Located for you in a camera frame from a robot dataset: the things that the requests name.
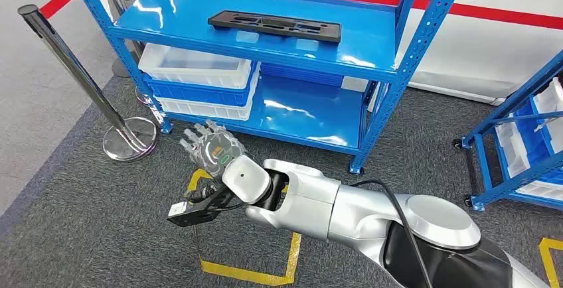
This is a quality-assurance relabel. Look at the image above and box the white car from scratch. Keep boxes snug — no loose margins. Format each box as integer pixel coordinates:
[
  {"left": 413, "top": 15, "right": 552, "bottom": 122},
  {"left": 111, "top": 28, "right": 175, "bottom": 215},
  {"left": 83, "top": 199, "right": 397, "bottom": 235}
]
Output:
[{"left": 94, "top": 0, "right": 563, "bottom": 107}]

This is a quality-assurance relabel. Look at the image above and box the flat blue plastic bin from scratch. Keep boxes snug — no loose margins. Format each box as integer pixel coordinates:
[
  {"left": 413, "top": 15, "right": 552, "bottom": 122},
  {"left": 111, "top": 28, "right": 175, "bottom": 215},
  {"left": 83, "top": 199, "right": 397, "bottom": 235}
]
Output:
[{"left": 259, "top": 62, "right": 345, "bottom": 88}]

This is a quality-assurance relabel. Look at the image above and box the blue wheeled metal rack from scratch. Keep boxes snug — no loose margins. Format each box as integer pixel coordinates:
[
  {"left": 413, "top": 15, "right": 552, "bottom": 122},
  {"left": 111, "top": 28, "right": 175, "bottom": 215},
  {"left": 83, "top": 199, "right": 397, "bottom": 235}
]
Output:
[{"left": 453, "top": 50, "right": 563, "bottom": 213}]

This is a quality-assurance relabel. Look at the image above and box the yellow floor tape square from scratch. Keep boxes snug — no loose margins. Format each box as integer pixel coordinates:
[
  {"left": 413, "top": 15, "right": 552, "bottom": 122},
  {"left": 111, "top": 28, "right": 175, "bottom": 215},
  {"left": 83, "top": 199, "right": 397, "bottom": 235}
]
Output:
[{"left": 185, "top": 168, "right": 303, "bottom": 287}]

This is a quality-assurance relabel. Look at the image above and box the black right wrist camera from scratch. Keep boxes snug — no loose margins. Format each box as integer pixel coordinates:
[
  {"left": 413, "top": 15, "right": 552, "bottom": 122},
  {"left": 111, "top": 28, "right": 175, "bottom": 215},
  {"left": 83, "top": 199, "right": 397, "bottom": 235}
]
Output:
[{"left": 167, "top": 178, "right": 238, "bottom": 228}]

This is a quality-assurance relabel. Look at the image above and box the black plastic panel part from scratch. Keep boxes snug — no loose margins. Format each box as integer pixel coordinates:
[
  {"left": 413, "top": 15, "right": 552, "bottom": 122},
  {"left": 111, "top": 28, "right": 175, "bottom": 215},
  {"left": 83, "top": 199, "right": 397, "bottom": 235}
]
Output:
[{"left": 207, "top": 10, "right": 343, "bottom": 44}]

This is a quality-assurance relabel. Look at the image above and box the blue metal shelf rack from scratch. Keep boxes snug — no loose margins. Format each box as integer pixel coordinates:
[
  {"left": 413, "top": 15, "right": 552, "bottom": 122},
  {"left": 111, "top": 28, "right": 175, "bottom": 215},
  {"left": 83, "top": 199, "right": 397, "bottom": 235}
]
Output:
[{"left": 63, "top": 0, "right": 472, "bottom": 176}]

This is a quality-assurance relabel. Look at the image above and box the red barrier belt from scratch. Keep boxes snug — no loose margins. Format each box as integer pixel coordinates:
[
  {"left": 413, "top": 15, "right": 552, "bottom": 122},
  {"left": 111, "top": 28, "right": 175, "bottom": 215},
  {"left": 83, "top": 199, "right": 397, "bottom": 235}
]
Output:
[{"left": 39, "top": 0, "right": 563, "bottom": 31}]

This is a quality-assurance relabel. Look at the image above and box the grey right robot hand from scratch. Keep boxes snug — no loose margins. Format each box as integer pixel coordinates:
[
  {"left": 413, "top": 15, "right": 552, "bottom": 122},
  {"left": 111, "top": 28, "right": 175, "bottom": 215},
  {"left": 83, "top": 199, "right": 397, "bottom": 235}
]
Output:
[{"left": 179, "top": 120, "right": 247, "bottom": 179}]

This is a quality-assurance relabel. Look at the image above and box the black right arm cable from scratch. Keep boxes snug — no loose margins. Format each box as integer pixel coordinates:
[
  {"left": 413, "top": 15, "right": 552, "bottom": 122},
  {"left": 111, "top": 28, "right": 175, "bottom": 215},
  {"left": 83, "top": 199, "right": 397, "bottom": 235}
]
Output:
[{"left": 351, "top": 179, "right": 434, "bottom": 288}]

